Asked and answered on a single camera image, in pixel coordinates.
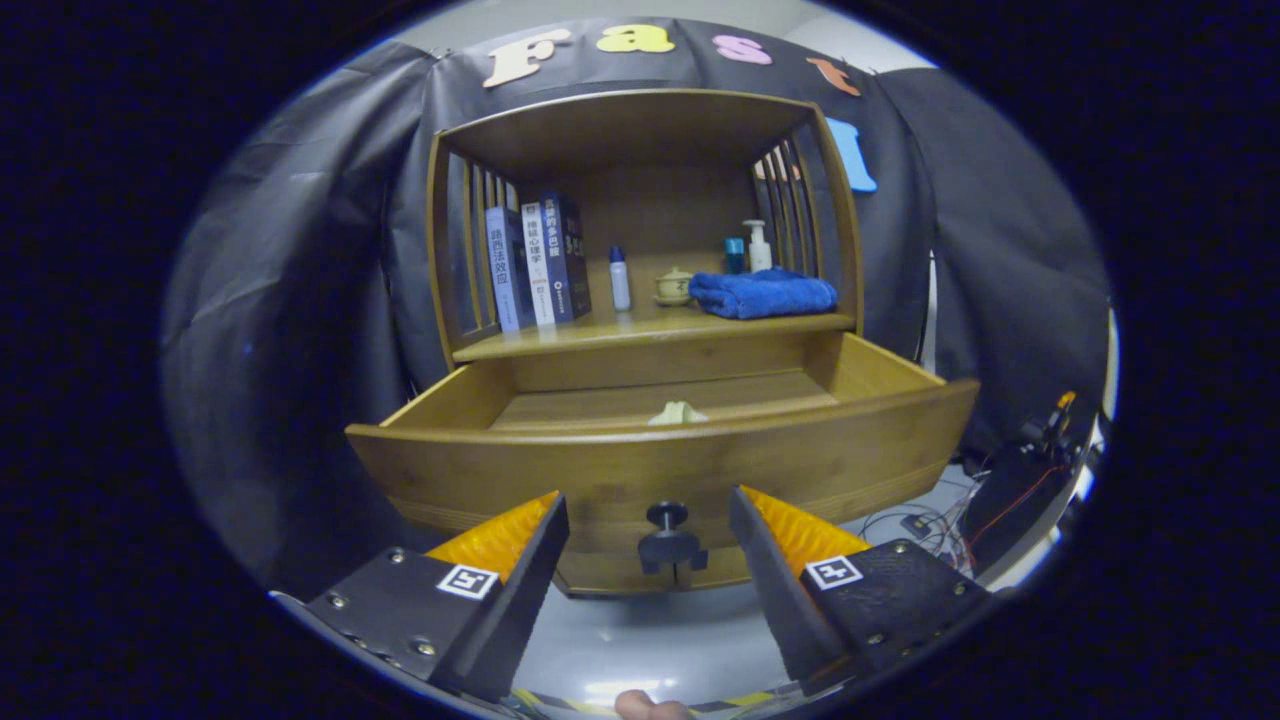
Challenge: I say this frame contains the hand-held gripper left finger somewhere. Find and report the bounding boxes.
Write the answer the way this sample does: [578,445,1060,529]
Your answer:
[270,490,571,703]

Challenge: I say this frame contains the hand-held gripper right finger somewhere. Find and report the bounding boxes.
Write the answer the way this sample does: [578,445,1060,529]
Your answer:
[728,485,996,698]

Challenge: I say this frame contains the black round drawer knob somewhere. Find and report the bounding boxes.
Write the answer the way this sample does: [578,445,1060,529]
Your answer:
[638,501,709,577]

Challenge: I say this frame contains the wooden countertop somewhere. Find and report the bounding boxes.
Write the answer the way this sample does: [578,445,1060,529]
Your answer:
[452,300,858,363]

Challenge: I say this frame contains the wooden cabinet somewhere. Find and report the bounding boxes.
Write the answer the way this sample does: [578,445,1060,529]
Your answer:
[425,88,866,598]

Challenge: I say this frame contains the yellow black floor tape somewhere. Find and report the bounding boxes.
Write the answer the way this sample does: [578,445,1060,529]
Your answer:
[515,688,776,716]

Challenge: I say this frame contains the black equipment with orange clip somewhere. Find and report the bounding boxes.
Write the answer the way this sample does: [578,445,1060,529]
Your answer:
[960,390,1101,576]

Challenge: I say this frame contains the blue folded towel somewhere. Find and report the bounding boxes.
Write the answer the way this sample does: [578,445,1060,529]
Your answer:
[688,267,839,321]

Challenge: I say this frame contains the pale blue book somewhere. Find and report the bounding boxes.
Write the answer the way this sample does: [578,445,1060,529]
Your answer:
[485,206,534,333]

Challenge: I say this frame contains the white spine book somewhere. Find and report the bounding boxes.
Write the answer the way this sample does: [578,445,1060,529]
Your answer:
[520,202,557,327]

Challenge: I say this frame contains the dark blue book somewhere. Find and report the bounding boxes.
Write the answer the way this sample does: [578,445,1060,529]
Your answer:
[540,192,593,323]

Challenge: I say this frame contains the black backdrop cloth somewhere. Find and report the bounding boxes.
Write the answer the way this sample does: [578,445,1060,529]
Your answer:
[160,15,1113,601]

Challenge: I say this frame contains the tangled floor cables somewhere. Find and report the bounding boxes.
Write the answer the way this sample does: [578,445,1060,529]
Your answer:
[860,480,976,566]

